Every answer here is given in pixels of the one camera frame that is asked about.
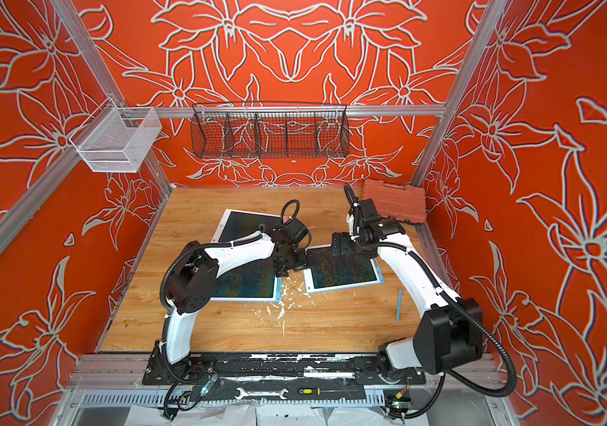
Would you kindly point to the black wire wall basket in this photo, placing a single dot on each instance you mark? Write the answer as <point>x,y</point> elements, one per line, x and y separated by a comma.
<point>278,130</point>

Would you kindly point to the clear plastic wall bin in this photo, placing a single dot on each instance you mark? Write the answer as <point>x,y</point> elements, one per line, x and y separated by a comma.
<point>115,139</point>

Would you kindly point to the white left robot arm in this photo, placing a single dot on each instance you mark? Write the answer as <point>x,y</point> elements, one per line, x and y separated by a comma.
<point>189,283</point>

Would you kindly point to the blue tablet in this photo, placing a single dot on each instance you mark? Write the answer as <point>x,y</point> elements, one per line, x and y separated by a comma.
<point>252,282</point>
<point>327,272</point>

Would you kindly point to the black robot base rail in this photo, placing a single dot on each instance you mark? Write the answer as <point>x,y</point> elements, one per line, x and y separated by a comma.
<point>354,368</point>

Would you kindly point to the red plastic tool case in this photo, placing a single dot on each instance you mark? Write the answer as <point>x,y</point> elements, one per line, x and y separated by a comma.
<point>404,202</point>

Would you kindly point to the white slotted cable duct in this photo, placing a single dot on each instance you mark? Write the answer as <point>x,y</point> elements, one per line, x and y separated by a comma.
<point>154,399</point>

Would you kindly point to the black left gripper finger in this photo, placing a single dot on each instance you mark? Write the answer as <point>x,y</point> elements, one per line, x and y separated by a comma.
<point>301,261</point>
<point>281,268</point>

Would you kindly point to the silver combination wrench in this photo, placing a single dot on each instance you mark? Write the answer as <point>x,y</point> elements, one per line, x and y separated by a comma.
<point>242,393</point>

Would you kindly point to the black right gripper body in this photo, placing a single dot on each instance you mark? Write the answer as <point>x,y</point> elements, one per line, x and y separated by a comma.
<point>342,244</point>

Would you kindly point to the yellow handled screwdriver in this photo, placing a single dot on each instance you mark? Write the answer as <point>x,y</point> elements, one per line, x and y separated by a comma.
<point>316,391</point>

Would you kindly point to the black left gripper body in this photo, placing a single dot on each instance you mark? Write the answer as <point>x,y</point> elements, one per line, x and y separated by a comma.
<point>291,258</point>

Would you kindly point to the blue stylus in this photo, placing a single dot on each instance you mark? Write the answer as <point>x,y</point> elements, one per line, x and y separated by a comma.
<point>399,303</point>

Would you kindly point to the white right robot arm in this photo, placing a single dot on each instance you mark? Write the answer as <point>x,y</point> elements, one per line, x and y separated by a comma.
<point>451,332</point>

